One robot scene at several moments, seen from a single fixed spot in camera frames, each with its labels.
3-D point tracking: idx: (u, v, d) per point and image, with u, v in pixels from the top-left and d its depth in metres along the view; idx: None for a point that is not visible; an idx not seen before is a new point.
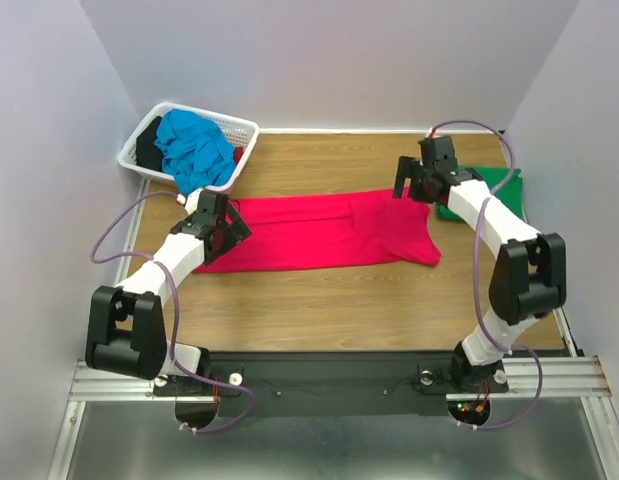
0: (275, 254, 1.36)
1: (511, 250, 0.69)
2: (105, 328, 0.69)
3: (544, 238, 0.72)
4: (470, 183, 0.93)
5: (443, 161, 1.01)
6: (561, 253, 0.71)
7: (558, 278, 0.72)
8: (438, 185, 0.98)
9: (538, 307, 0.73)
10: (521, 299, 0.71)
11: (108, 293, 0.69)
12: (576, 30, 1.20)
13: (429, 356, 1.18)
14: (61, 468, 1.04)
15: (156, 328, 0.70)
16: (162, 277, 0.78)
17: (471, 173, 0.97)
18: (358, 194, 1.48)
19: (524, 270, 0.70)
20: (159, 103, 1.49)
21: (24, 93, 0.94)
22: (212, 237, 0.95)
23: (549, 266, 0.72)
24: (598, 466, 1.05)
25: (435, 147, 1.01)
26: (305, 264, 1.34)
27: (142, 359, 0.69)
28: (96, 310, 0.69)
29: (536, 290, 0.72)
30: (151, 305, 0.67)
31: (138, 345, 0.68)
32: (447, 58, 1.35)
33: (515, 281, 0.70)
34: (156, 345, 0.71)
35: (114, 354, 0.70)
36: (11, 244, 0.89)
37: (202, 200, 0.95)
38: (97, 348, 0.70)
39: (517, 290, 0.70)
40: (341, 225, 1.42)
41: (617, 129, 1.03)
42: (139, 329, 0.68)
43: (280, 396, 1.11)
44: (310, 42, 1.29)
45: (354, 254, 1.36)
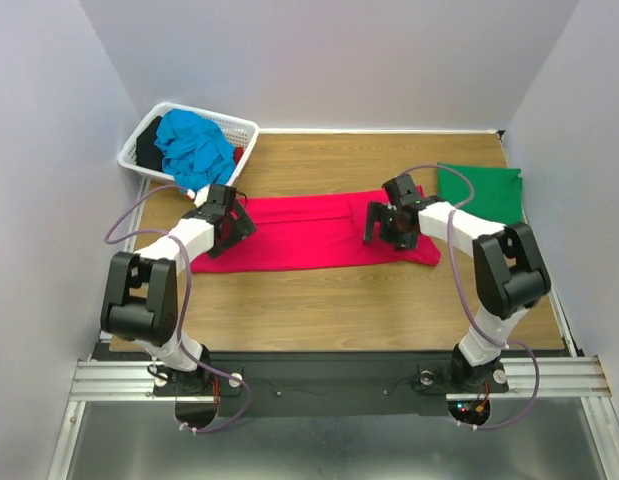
0: (276, 254, 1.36)
1: (483, 242, 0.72)
2: (120, 290, 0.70)
3: (511, 227, 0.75)
4: (434, 206, 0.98)
5: (409, 195, 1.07)
6: (530, 239, 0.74)
7: (537, 263, 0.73)
8: (407, 216, 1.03)
9: (528, 298, 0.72)
10: (506, 286, 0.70)
11: (128, 256, 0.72)
12: (576, 32, 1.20)
13: (428, 355, 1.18)
14: (61, 468, 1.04)
15: (170, 295, 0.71)
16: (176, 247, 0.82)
17: (434, 198, 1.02)
18: (358, 194, 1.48)
19: (501, 259, 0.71)
20: (159, 103, 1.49)
21: (23, 93, 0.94)
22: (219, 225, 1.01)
23: (524, 254, 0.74)
24: (598, 466, 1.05)
25: (397, 186, 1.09)
26: (304, 264, 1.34)
27: (156, 319, 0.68)
28: (115, 271, 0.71)
29: (520, 277, 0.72)
30: (168, 266, 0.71)
31: (153, 306, 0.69)
32: (447, 59, 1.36)
33: (494, 270, 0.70)
34: (170, 310, 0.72)
35: (127, 315, 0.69)
36: (12, 244, 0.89)
37: (212, 193, 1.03)
38: (111, 310, 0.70)
39: (499, 278, 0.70)
40: (341, 225, 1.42)
41: (617, 130, 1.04)
42: (155, 289, 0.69)
43: (280, 396, 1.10)
44: (310, 42, 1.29)
45: (354, 254, 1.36)
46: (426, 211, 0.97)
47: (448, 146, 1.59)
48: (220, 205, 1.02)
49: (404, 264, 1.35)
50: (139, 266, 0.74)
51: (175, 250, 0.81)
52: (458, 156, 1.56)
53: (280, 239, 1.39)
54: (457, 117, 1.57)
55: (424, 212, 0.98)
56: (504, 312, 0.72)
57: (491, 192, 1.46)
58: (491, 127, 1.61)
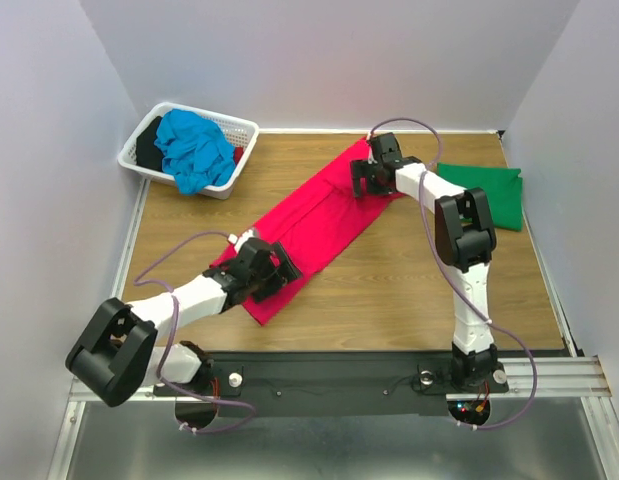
0: (309, 261, 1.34)
1: (443, 201, 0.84)
2: (96, 338, 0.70)
3: (469, 190, 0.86)
4: (409, 166, 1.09)
5: (389, 152, 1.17)
6: (484, 202, 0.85)
7: (487, 223, 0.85)
8: (387, 174, 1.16)
9: (476, 251, 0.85)
10: (458, 242, 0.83)
11: (117, 306, 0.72)
12: (576, 32, 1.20)
13: (427, 356, 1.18)
14: (61, 468, 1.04)
15: (139, 362, 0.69)
16: (170, 313, 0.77)
17: (412, 159, 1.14)
18: (327, 166, 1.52)
19: (455, 218, 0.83)
20: (159, 103, 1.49)
21: (24, 92, 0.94)
22: (238, 292, 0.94)
23: (477, 215, 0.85)
24: (598, 466, 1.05)
25: (380, 143, 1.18)
26: (331, 257, 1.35)
27: (112, 383, 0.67)
28: (99, 317, 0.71)
29: (471, 236, 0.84)
30: (144, 336, 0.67)
31: (115, 370, 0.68)
32: (448, 59, 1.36)
33: (449, 227, 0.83)
34: (133, 376, 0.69)
35: (92, 365, 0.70)
36: (12, 243, 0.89)
37: (242, 251, 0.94)
38: (81, 353, 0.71)
39: (453, 234, 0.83)
40: (335, 204, 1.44)
41: (617, 129, 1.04)
42: (123, 354, 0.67)
43: (279, 396, 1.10)
44: (311, 42, 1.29)
45: (363, 212, 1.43)
46: (402, 171, 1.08)
47: (449, 145, 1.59)
48: (246, 268, 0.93)
49: (404, 264, 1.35)
50: (127, 317, 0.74)
51: (167, 314, 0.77)
52: (458, 156, 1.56)
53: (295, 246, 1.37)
54: (457, 117, 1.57)
55: (400, 171, 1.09)
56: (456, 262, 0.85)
57: (491, 192, 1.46)
58: (491, 127, 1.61)
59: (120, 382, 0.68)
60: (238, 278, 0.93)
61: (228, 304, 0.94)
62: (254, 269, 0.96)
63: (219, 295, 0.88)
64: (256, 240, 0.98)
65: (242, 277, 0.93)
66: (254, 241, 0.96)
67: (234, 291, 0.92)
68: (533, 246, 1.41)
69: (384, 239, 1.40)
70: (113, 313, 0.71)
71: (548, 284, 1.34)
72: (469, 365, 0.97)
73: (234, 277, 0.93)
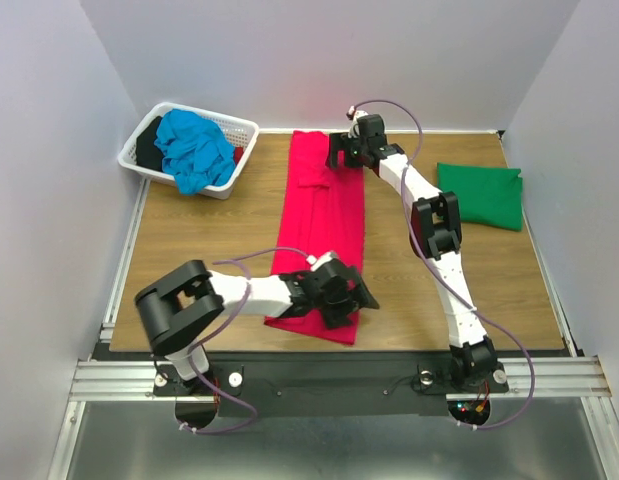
0: (346, 248, 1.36)
1: (419, 206, 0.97)
2: (171, 287, 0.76)
3: (442, 195, 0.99)
4: (392, 156, 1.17)
5: (375, 137, 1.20)
6: (454, 206, 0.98)
7: (455, 224, 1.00)
8: (371, 159, 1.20)
9: (444, 246, 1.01)
10: (429, 241, 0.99)
11: (201, 271, 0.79)
12: (576, 32, 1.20)
13: (427, 357, 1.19)
14: (61, 468, 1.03)
15: (193, 329, 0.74)
16: (239, 296, 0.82)
17: (396, 147, 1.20)
18: (291, 172, 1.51)
19: (429, 220, 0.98)
20: (159, 103, 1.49)
21: (24, 92, 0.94)
22: (300, 308, 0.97)
23: (448, 216, 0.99)
24: (598, 466, 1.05)
25: (367, 126, 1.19)
26: (361, 243, 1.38)
27: (163, 335, 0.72)
28: (182, 272, 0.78)
29: (440, 234, 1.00)
30: (212, 307, 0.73)
31: (173, 325, 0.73)
32: (448, 59, 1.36)
33: (422, 228, 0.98)
34: (181, 338, 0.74)
35: (153, 309, 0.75)
36: (12, 244, 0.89)
37: (320, 270, 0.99)
38: (150, 295, 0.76)
39: (425, 234, 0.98)
40: (324, 201, 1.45)
41: (617, 129, 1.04)
42: (186, 314, 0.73)
43: (280, 395, 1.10)
44: (311, 42, 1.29)
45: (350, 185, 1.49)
46: (385, 161, 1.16)
47: (449, 145, 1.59)
48: (318, 286, 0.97)
49: (404, 264, 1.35)
50: (204, 282, 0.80)
51: (236, 297, 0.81)
52: (458, 156, 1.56)
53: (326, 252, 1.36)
54: (457, 117, 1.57)
55: (384, 161, 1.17)
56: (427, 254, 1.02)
57: (492, 192, 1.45)
58: (491, 127, 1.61)
59: (172, 337, 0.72)
60: (305, 291, 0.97)
61: (286, 314, 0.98)
62: (324, 291, 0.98)
63: (284, 300, 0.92)
64: (337, 264, 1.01)
65: (309, 294, 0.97)
66: (334, 264, 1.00)
67: (298, 304, 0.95)
68: (534, 246, 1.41)
69: (384, 239, 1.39)
70: (195, 274, 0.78)
71: (547, 284, 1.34)
72: (469, 364, 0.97)
73: (302, 290, 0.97)
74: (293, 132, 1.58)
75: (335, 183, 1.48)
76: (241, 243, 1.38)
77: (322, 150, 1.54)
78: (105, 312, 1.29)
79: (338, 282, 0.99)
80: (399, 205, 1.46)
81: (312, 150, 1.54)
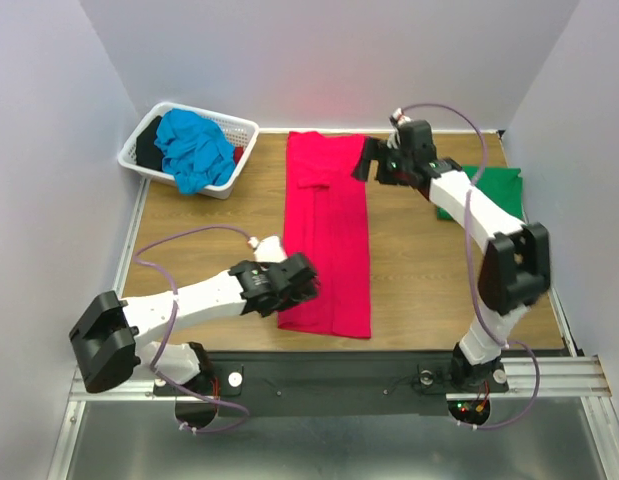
0: (349, 248, 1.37)
1: (497, 243, 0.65)
2: (89, 326, 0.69)
3: (529, 227, 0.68)
4: (451, 176, 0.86)
5: (422, 150, 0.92)
6: (547, 241, 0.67)
7: (548, 266, 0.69)
8: (419, 178, 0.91)
9: (528, 296, 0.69)
10: (510, 291, 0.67)
11: (112, 303, 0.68)
12: (576, 32, 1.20)
13: (428, 356, 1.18)
14: (61, 468, 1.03)
15: (117, 365, 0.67)
16: (162, 319, 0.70)
17: (451, 163, 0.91)
18: (291, 172, 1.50)
19: (511, 261, 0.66)
20: (159, 103, 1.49)
21: (24, 93, 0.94)
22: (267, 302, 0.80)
23: (535, 255, 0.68)
24: (598, 466, 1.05)
25: (413, 136, 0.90)
26: (365, 242, 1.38)
27: (89, 376, 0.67)
28: (94, 307, 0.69)
29: (525, 280, 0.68)
30: (121, 346, 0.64)
31: (94, 366, 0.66)
32: (448, 58, 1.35)
33: (503, 274, 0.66)
34: (110, 376, 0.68)
35: (80, 350, 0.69)
36: (12, 245, 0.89)
37: (288, 259, 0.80)
38: (77, 334, 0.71)
39: (505, 283, 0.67)
40: (324, 201, 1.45)
41: (617, 129, 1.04)
42: (101, 354, 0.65)
43: (280, 395, 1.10)
44: (310, 41, 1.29)
45: (350, 183, 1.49)
46: (441, 181, 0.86)
47: (448, 145, 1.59)
48: (284, 278, 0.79)
49: (404, 264, 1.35)
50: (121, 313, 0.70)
51: (158, 321, 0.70)
52: (458, 156, 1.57)
53: (330, 253, 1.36)
54: (457, 116, 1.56)
55: (438, 179, 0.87)
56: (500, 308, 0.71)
57: (491, 192, 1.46)
58: (491, 127, 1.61)
59: (96, 379, 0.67)
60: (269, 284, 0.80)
61: (250, 309, 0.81)
62: (292, 285, 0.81)
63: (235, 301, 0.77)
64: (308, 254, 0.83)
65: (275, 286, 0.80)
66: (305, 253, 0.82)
67: (262, 297, 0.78)
68: None
69: (385, 239, 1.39)
70: (106, 308, 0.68)
71: None
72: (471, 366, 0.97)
73: (266, 281, 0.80)
74: (290, 133, 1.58)
75: (334, 183, 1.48)
76: (241, 243, 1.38)
77: (319, 150, 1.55)
78: None
79: (309, 274, 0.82)
80: (399, 205, 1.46)
81: (309, 151, 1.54)
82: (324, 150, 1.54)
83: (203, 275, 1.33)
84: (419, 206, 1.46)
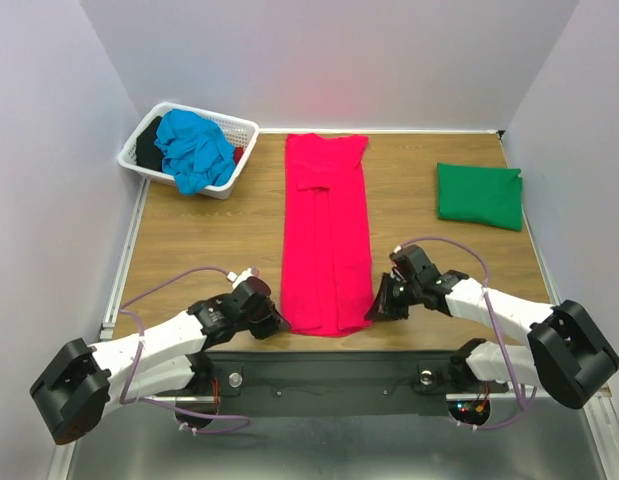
0: (350, 250, 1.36)
1: (541, 336, 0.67)
2: (55, 376, 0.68)
3: (561, 308, 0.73)
4: (461, 286, 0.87)
5: (425, 272, 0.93)
6: (584, 316, 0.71)
7: (601, 342, 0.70)
8: (432, 299, 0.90)
9: (601, 378, 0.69)
10: (579, 380, 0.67)
11: (81, 350, 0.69)
12: (576, 31, 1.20)
13: (425, 356, 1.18)
14: (61, 469, 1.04)
15: (90, 410, 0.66)
16: (130, 360, 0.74)
17: (455, 275, 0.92)
18: (291, 173, 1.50)
19: (567, 353, 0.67)
20: (159, 103, 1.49)
21: (23, 94, 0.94)
22: (222, 334, 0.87)
23: (583, 334, 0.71)
24: (598, 465, 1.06)
25: (411, 262, 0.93)
26: (368, 243, 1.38)
27: (60, 426, 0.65)
28: (61, 356, 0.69)
29: (588, 364, 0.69)
30: (96, 388, 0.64)
31: (65, 414, 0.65)
32: (448, 58, 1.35)
33: (562, 366, 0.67)
34: (80, 422, 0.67)
35: (46, 401, 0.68)
36: (12, 245, 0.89)
37: (237, 289, 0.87)
38: (42, 387, 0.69)
39: (570, 374, 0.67)
40: (325, 202, 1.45)
41: (617, 129, 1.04)
42: (72, 401, 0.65)
43: (280, 396, 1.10)
44: (310, 41, 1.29)
45: (350, 184, 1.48)
46: (453, 293, 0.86)
47: (449, 145, 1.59)
48: (237, 308, 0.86)
49: None
50: (90, 360, 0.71)
51: (128, 362, 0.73)
52: (458, 156, 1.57)
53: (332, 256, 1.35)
54: (457, 117, 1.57)
55: (451, 293, 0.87)
56: (581, 403, 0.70)
57: (491, 193, 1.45)
58: (491, 127, 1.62)
59: (68, 428, 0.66)
60: (225, 316, 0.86)
61: (210, 344, 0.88)
62: (246, 312, 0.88)
63: (197, 338, 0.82)
64: (254, 280, 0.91)
65: (230, 317, 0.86)
66: (251, 282, 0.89)
67: (218, 331, 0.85)
68: (534, 245, 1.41)
69: (385, 239, 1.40)
70: (74, 355, 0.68)
71: (548, 283, 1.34)
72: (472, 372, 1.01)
73: (221, 316, 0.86)
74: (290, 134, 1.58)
75: (335, 184, 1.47)
76: (240, 243, 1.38)
77: (320, 150, 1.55)
78: (106, 312, 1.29)
79: (260, 297, 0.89)
80: (399, 205, 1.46)
81: (309, 152, 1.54)
82: (323, 150, 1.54)
83: (203, 275, 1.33)
84: (419, 206, 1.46)
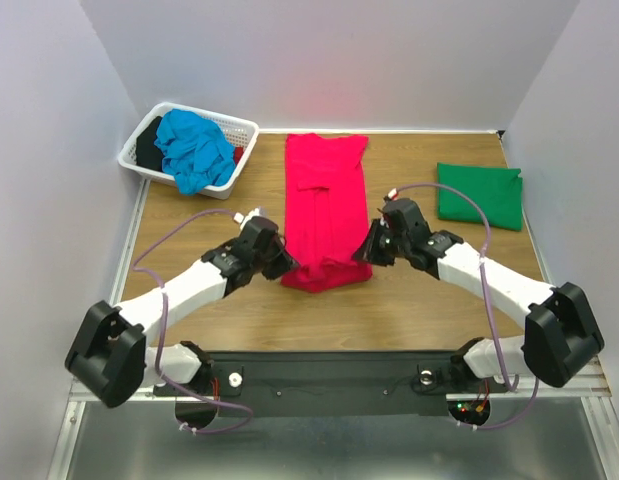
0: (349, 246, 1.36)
1: (539, 318, 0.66)
2: (87, 343, 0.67)
3: (561, 291, 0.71)
4: (455, 252, 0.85)
5: (416, 229, 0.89)
6: (582, 301, 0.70)
7: (592, 327, 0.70)
8: (421, 259, 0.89)
9: (584, 362, 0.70)
10: (567, 363, 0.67)
11: (107, 311, 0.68)
12: (576, 31, 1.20)
13: (428, 355, 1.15)
14: (61, 468, 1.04)
15: (133, 367, 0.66)
16: (159, 312, 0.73)
17: (448, 236, 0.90)
18: (291, 175, 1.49)
19: (560, 336, 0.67)
20: (159, 103, 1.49)
21: (22, 93, 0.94)
22: (242, 274, 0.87)
23: (577, 318, 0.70)
24: (597, 465, 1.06)
25: (404, 218, 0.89)
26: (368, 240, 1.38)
27: (108, 388, 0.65)
28: (87, 321, 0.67)
29: (576, 348, 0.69)
30: (134, 342, 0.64)
31: (110, 375, 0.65)
32: (448, 58, 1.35)
33: (553, 348, 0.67)
34: (127, 380, 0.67)
35: (86, 369, 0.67)
36: (12, 245, 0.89)
37: (244, 230, 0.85)
38: (76, 357, 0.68)
39: (559, 357, 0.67)
40: (325, 202, 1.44)
41: (617, 129, 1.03)
42: (113, 361, 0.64)
43: (280, 396, 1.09)
44: (311, 41, 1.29)
45: (350, 184, 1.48)
46: (447, 258, 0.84)
47: (449, 145, 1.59)
48: (249, 249, 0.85)
49: (404, 264, 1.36)
50: (118, 320, 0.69)
51: (157, 314, 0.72)
52: (458, 156, 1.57)
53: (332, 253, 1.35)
54: (457, 117, 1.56)
55: (444, 257, 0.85)
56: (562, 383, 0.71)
57: (491, 192, 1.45)
58: (491, 127, 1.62)
59: (116, 388, 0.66)
60: (239, 259, 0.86)
61: (232, 288, 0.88)
62: (258, 250, 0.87)
63: (218, 281, 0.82)
64: (260, 218, 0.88)
65: (245, 258, 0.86)
66: (257, 219, 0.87)
67: (237, 273, 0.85)
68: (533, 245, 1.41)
69: None
70: (101, 317, 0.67)
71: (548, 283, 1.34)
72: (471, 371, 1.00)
73: (236, 259, 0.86)
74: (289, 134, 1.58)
75: (335, 185, 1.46)
76: None
77: (320, 150, 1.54)
78: None
79: (270, 234, 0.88)
80: None
81: (309, 152, 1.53)
82: (323, 151, 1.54)
83: None
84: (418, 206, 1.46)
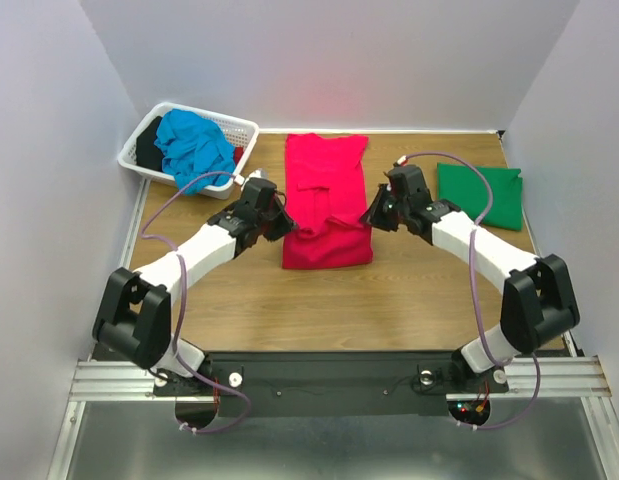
0: None
1: (517, 283, 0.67)
2: (112, 310, 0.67)
3: (544, 261, 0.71)
4: (450, 218, 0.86)
5: (418, 195, 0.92)
6: (563, 273, 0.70)
7: (568, 299, 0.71)
8: (418, 223, 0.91)
9: (556, 332, 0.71)
10: (538, 330, 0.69)
11: (127, 275, 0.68)
12: (576, 31, 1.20)
13: (429, 355, 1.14)
14: (61, 468, 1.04)
15: (160, 325, 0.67)
16: (177, 274, 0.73)
17: (446, 204, 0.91)
18: (291, 176, 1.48)
19: (535, 302, 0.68)
20: (159, 103, 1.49)
21: (22, 92, 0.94)
22: (247, 234, 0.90)
23: (555, 289, 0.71)
24: (598, 465, 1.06)
25: (407, 182, 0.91)
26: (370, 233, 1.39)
27: (140, 348, 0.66)
28: (109, 288, 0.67)
29: (550, 317, 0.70)
30: (160, 300, 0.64)
31: (140, 336, 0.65)
32: (448, 58, 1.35)
33: (526, 313, 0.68)
34: (157, 338, 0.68)
35: (114, 335, 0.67)
36: (12, 245, 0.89)
37: (246, 192, 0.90)
38: (103, 325, 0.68)
39: (531, 323, 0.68)
40: (326, 202, 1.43)
41: (617, 129, 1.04)
42: (142, 323, 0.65)
43: (280, 396, 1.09)
44: (310, 40, 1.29)
45: (351, 183, 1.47)
46: (441, 223, 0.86)
47: (448, 145, 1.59)
48: (251, 209, 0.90)
49: (404, 264, 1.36)
50: (139, 284, 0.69)
51: (177, 276, 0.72)
52: (458, 156, 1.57)
53: None
54: (457, 117, 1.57)
55: (439, 223, 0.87)
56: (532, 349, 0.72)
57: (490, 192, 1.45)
58: (491, 127, 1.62)
59: (147, 348, 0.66)
60: (244, 220, 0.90)
61: (239, 250, 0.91)
62: (260, 209, 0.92)
63: (227, 242, 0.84)
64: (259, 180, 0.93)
65: (248, 219, 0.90)
66: (257, 180, 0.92)
67: (244, 233, 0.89)
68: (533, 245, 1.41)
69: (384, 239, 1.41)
70: (122, 282, 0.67)
71: None
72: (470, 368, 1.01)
73: (240, 220, 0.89)
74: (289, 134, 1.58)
75: (335, 185, 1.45)
76: None
77: (320, 150, 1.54)
78: None
79: (270, 193, 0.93)
80: None
81: (309, 152, 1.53)
82: (323, 151, 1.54)
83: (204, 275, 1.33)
84: None
